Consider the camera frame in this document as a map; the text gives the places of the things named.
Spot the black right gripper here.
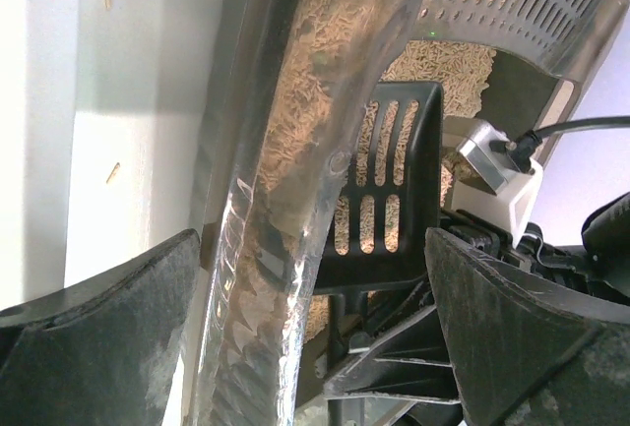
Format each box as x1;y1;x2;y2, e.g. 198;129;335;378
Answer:
440;209;591;293

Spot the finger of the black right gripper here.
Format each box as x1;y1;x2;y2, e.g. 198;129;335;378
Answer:
323;292;460;404

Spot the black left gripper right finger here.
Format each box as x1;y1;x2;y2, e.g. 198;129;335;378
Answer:
425;228;629;425

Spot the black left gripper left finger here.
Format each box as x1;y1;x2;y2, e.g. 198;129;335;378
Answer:
1;229;200;425

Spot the black slotted litter scoop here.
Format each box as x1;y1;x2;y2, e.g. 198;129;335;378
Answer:
312;81;444;378

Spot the brown plastic litter box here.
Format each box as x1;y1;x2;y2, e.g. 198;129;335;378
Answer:
184;0;629;425

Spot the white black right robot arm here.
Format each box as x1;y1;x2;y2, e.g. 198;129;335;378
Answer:
316;194;629;425

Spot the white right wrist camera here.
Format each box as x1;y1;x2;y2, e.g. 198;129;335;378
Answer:
442;116;543;247

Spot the black right camera cable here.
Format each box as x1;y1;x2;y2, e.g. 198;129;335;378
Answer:
511;115;630;152

